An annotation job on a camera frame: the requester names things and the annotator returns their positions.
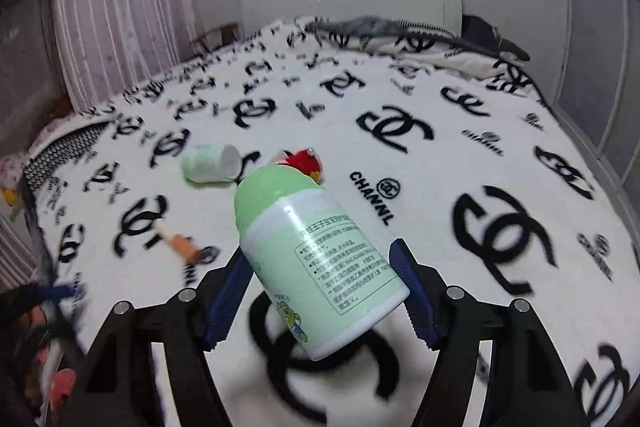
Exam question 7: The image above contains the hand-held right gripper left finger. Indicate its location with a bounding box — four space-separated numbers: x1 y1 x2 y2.
72 249 257 427

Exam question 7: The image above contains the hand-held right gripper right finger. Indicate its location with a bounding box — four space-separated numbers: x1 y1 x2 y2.
387 238 578 427

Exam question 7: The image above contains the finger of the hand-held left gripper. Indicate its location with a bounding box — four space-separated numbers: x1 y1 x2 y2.
35 283 76 304

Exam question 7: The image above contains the green capped lotion bottle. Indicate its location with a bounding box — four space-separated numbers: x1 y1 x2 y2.
234 164 412 362

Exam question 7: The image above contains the small cream tube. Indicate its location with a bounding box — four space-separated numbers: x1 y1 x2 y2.
157 219 203 264

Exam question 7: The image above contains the pink printed bag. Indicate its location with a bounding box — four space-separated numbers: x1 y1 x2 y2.
30 342 81 413

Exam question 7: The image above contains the white black printed blanket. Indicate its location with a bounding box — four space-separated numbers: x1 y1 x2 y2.
22 17 633 427

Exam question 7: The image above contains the pink floral sheet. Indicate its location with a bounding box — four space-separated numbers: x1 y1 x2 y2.
0 154 31 208

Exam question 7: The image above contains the pale green jar white cap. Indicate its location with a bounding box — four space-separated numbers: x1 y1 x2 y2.
180 143 242 184

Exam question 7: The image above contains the houndstooth patterned cloth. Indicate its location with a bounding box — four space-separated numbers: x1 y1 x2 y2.
22 119 108 188

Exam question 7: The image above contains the red plush toy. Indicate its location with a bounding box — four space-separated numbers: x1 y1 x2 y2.
272 148 328 185

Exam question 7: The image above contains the dark navy cloth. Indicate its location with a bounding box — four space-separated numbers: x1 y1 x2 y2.
460 14 531 62

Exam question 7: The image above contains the dark wooden chair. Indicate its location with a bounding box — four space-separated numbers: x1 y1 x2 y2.
192 23 246 55

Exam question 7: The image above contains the pink sheer curtain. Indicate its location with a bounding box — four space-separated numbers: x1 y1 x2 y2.
52 0 206 112

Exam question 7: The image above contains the grey sliding door wardrobe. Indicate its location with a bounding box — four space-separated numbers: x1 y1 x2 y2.
550 0 640 188

